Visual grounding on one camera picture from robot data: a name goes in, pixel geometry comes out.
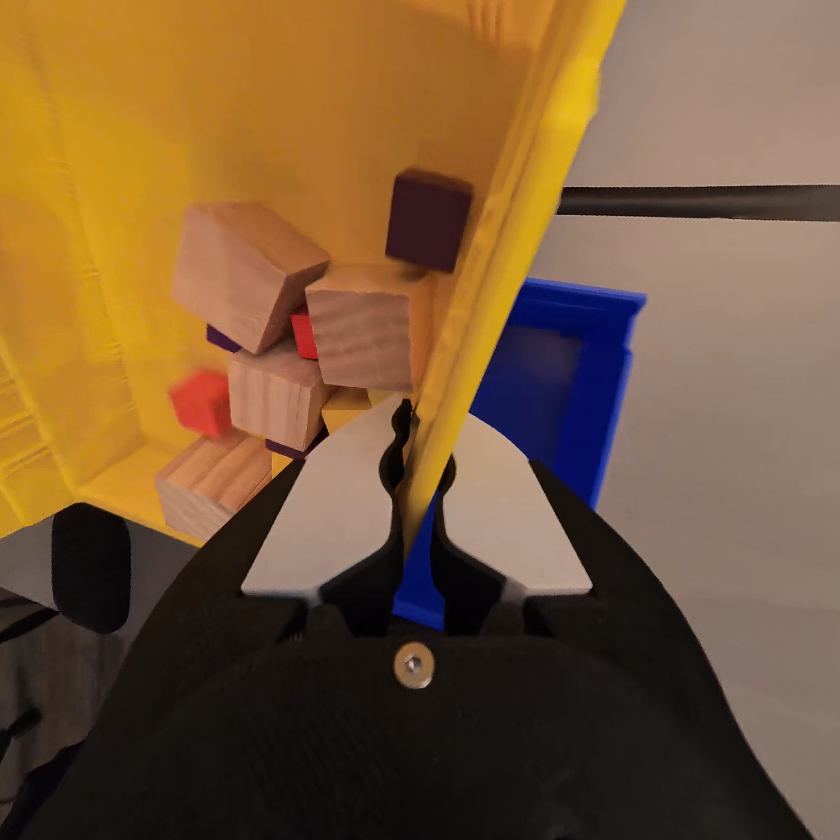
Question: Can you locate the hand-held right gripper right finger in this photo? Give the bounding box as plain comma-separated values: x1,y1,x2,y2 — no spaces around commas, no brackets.
430,416,593,603

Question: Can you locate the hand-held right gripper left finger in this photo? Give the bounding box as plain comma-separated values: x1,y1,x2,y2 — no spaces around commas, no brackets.
240,392,413,603

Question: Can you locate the blue plastic box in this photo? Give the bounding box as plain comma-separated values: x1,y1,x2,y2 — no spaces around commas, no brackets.
392,279,647,631

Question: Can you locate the pile of coloured wooden cubes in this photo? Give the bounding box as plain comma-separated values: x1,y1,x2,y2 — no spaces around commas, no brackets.
156,169,475,542

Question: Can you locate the yellow plastic box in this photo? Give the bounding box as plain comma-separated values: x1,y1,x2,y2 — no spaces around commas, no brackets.
0,0,627,559

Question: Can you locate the black chair armrest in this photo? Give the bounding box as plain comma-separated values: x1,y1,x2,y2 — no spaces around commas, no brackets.
51,504,132,634

